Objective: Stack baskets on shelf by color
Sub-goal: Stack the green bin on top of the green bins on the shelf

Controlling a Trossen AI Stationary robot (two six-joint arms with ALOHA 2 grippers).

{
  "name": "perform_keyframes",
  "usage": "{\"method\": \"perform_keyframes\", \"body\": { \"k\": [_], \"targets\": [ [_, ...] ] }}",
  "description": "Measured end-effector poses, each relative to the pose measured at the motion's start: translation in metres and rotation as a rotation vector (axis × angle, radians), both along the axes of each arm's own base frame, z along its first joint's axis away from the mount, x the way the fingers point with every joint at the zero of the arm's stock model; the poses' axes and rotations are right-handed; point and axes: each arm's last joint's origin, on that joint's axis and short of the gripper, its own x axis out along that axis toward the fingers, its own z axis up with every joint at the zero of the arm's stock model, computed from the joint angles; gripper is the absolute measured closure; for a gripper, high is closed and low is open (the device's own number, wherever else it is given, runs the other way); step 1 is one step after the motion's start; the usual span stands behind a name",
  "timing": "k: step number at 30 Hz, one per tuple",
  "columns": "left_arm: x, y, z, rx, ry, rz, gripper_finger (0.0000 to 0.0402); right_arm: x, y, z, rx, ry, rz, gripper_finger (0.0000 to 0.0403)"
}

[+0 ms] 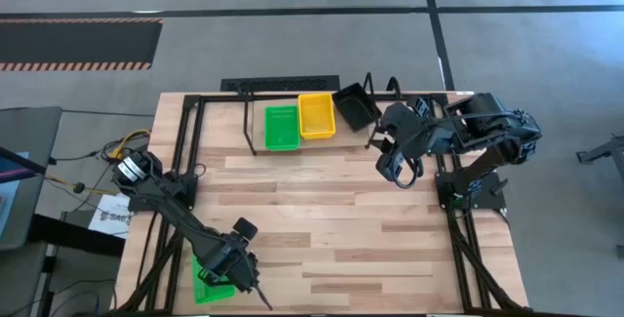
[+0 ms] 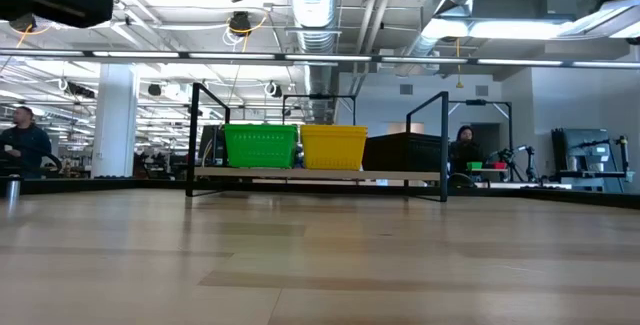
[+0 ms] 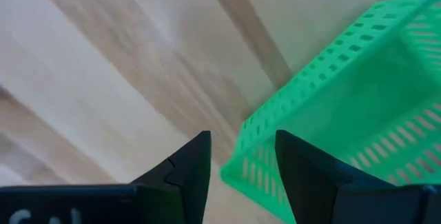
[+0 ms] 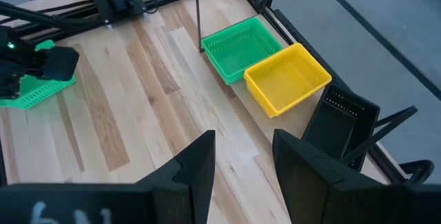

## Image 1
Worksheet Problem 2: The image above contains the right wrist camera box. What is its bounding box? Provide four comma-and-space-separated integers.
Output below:
374, 149, 407, 184

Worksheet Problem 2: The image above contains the grey desk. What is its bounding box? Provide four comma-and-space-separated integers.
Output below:
0, 105, 63, 252

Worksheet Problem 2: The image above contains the wooden shelf board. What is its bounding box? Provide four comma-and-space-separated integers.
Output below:
252, 98, 377, 151

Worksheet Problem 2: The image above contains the black aluminium rig frame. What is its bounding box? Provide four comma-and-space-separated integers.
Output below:
114, 91, 530, 316

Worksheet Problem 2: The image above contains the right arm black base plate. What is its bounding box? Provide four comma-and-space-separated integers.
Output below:
435, 170, 508, 211

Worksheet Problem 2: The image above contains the green slotted plastic basket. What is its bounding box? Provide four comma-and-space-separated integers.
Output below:
191, 253, 239, 305
263, 104, 302, 153

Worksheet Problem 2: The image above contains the black perforated panel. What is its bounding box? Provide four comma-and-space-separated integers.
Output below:
219, 74, 341, 93

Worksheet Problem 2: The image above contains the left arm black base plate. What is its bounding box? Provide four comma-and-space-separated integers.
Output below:
127, 173, 199, 213

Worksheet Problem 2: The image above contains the black hazard striped floor mat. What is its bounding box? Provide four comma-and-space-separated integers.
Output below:
0, 18, 165, 72

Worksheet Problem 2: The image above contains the white printed paper sheet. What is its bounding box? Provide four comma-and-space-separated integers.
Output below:
88, 193, 134, 239

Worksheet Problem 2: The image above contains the yellow cable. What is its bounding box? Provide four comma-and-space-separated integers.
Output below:
46, 175, 121, 197
107, 129, 152, 161

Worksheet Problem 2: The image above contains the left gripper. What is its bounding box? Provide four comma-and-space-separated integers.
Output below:
199, 238, 274, 312

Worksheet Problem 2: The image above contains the yellow slotted plastic basket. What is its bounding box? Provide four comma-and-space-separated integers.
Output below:
297, 93, 338, 138
298, 130, 338, 141

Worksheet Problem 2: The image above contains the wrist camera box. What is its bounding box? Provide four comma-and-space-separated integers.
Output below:
374, 149, 407, 184
232, 217, 259, 241

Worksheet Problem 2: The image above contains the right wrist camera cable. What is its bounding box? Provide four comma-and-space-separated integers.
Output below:
393, 156, 424, 190

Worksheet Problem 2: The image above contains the black slotted plastic basket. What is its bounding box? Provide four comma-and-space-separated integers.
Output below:
331, 81, 384, 132
332, 97, 377, 134

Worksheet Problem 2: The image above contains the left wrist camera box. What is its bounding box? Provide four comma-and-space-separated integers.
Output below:
232, 217, 259, 241

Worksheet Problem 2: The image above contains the black metal shelf end frame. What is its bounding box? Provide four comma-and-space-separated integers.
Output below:
363, 71, 402, 151
237, 87, 259, 157

